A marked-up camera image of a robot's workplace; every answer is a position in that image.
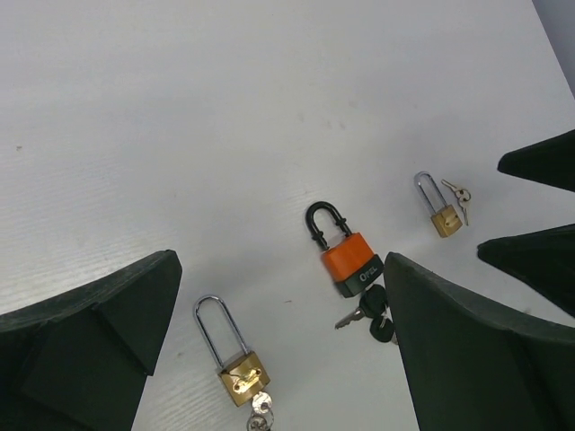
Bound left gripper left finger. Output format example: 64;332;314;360
1;250;182;430

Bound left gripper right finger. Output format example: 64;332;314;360
384;252;574;430

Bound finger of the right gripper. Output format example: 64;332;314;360
477;224;574;316
498;130;575;192

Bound small keys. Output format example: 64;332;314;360
246;391;275;431
441;179;472;226

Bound brass padlock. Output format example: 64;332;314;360
413;172;463;238
194;295;270;407

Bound black headed keys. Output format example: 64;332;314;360
334;284;397;344

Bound orange black padlock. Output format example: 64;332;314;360
305;201;384;298

